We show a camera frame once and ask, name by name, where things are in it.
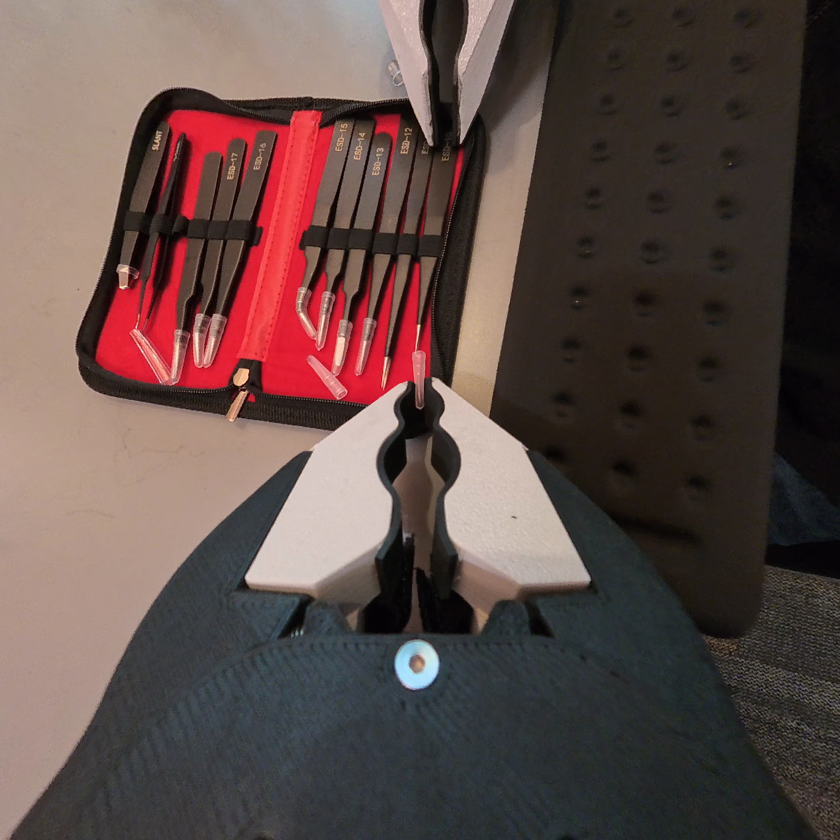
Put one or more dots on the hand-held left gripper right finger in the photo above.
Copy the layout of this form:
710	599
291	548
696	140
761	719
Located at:
512	525

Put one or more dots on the black dimpled foam pad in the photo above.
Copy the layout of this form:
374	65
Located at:
656	328

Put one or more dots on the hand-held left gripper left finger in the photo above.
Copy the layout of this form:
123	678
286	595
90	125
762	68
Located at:
315	518

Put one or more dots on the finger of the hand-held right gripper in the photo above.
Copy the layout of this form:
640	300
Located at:
410	46
485	39

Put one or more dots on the black needle-point tweezer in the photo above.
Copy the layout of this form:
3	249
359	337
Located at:
412	216
438	216

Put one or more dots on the black zip case red lining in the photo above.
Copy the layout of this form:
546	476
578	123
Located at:
203	134

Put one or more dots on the small clear plastic cap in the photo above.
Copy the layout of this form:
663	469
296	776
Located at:
394	71

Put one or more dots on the long clear plastic tube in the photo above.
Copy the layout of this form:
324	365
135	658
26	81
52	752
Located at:
151	358

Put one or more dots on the person's black jacket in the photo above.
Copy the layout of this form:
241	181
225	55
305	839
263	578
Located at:
814	262

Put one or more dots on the clear plastic tip cap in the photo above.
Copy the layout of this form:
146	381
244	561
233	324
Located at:
418	377
326	375

